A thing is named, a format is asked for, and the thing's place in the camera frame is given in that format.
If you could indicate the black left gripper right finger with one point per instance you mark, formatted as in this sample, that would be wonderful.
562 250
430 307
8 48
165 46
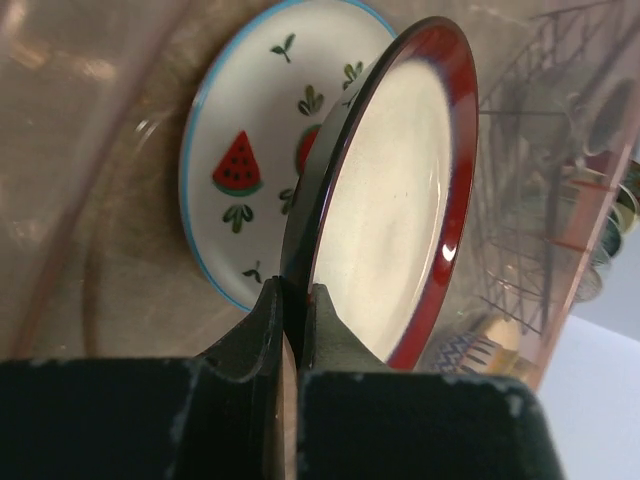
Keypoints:
372 423

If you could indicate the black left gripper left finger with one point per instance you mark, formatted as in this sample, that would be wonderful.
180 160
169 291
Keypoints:
212 416

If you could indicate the red rimmed cream plate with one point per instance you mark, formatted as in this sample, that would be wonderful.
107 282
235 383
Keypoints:
379 211

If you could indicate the white watermelon pattern plate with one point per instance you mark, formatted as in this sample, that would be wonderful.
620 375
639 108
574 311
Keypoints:
252 125

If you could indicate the pink transparent plastic bin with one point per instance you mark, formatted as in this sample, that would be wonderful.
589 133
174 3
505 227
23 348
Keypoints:
95 97

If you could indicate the stacked patterned ceramic bowls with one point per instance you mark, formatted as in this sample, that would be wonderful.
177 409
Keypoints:
490 346

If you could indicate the metal wire dish rack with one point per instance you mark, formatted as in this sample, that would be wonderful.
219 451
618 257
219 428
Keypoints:
552 224

